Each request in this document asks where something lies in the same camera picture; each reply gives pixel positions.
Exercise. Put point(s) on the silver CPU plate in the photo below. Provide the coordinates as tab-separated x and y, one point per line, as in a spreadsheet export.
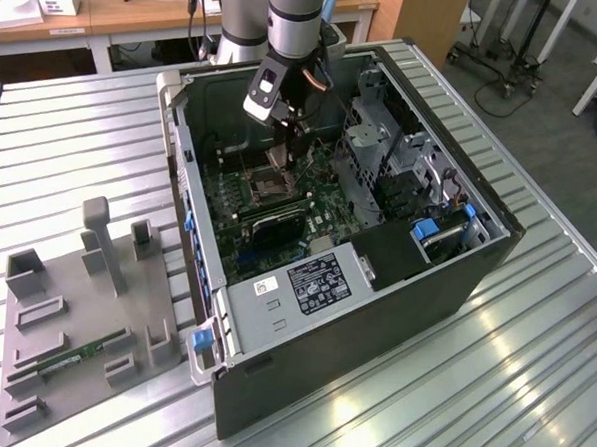
277	158

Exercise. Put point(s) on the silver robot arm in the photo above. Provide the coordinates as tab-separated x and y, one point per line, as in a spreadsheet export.
294	28

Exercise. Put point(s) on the metal CPU socket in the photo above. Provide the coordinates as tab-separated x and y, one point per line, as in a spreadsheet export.
272	189

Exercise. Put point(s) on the black plastic cover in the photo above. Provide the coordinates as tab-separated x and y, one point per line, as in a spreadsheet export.
387	258

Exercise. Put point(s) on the perforated metal drive cage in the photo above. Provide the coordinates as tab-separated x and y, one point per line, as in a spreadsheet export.
362	152

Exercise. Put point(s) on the pale blue teach pendant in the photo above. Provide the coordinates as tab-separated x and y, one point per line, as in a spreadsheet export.
330	2

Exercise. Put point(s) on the green motherboard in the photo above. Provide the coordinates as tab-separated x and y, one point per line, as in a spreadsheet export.
330	195

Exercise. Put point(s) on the silver disk bay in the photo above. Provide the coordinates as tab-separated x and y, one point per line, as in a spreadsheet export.
417	149

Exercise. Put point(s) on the black plastic fan shroud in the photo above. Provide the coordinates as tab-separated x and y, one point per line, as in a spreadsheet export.
278	230

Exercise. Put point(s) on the wooden cabinet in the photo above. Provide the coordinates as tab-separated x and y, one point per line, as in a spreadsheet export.
429	20

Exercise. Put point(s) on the blue disk carrier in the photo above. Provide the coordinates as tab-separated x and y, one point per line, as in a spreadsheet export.
425	229

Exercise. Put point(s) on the small blue clip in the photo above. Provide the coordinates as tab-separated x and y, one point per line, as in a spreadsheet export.
468	211

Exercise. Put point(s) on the grey power supply unit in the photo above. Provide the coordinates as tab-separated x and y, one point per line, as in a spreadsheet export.
274	312

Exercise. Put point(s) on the black wheeled stand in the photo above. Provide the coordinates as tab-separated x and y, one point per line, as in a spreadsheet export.
526	45

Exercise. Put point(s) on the black open PC case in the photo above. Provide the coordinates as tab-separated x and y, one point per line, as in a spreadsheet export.
372	337

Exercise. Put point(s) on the blue case latch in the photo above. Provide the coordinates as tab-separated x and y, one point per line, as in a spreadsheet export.
201	341

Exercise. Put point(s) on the white flat box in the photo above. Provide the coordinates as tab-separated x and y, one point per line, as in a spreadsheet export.
14	16

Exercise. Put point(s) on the grey parts rack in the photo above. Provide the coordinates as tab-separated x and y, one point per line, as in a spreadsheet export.
88	322

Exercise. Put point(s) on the green RAM stick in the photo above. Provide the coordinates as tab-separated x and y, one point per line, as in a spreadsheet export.
89	349

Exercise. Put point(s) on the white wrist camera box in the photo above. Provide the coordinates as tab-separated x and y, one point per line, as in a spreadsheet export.
265	94

